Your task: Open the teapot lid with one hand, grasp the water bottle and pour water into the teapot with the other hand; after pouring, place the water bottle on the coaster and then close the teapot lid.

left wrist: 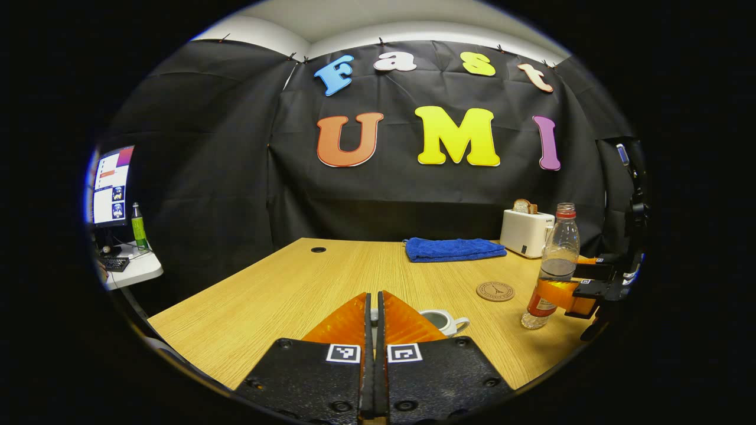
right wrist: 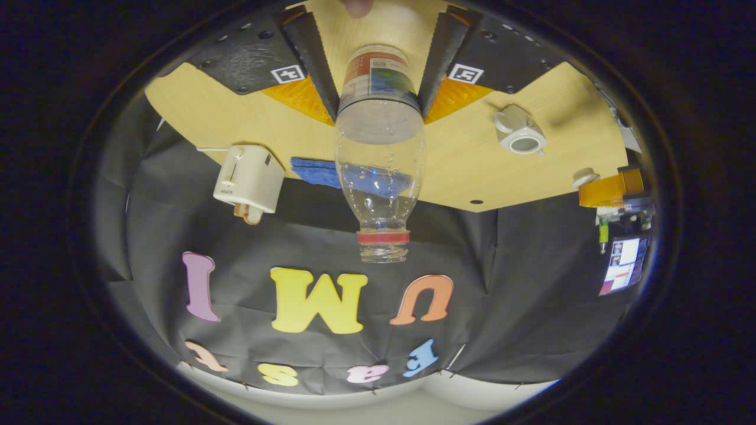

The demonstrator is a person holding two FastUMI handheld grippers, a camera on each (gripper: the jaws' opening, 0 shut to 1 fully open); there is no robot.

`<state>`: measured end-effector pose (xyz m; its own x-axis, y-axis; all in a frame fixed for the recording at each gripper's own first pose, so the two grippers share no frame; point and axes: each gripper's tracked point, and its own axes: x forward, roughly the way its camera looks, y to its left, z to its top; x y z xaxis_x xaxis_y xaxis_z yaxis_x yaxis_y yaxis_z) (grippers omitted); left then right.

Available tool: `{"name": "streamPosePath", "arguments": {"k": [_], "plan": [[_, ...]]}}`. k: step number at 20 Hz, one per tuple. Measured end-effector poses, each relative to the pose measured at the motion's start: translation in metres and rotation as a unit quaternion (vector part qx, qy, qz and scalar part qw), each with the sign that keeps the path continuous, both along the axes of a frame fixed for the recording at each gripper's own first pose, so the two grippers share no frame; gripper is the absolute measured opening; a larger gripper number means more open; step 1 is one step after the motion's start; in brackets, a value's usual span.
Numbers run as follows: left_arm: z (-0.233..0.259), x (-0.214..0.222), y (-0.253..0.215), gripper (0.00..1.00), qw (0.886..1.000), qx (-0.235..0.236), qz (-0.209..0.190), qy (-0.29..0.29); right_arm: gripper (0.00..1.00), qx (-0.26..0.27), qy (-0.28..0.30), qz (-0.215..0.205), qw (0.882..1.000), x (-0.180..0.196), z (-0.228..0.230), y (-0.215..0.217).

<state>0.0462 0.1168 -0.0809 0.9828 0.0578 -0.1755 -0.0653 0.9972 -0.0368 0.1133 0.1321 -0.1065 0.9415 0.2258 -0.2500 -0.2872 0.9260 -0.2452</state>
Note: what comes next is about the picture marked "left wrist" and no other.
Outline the clear plastic water bottle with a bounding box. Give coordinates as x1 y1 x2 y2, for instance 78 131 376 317
521 202 581 330

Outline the black backdrop cloth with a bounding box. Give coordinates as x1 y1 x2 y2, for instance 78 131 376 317
97 38 647 308

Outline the green drink bottle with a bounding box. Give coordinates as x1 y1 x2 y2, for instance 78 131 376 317
131 202 150 249

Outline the white toaster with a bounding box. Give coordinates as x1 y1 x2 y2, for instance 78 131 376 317
500 210 556 259

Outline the white teacup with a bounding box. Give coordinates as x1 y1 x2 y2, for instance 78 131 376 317
418 309 471 338

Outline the white side table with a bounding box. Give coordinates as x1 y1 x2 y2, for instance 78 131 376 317
97 241 164 291

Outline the blue towel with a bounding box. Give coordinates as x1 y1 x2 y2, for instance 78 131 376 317
404 237 508 263

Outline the round brown coaster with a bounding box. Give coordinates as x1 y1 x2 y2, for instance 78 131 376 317
477 282 516 303

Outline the computer monitor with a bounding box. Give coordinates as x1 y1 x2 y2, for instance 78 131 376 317
89 146 136 228

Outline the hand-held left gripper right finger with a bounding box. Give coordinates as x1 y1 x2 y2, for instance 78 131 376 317
374 290 514 425

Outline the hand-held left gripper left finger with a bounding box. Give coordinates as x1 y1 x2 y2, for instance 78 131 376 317
235 292 374 425

